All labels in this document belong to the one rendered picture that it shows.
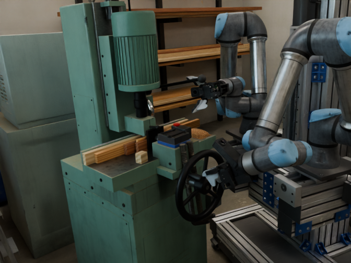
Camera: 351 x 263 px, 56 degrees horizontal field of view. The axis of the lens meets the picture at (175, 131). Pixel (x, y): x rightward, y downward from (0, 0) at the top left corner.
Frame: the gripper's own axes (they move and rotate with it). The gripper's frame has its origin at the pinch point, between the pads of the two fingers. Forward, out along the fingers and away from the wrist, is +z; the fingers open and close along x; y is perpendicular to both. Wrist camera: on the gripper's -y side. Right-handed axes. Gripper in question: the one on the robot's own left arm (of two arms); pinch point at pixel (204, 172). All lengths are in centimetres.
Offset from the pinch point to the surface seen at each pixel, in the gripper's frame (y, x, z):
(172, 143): -14.5, 0.8, 10.6
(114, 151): -21.6, -11.0, 32.7
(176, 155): -9.4, 0.4, 10.8
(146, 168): -9.7, -7.4, 21.6
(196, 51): -115, 218, 160
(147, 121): -27.8, 4.2, 24.4
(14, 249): 2, -40, 125
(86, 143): -33, -5, 64
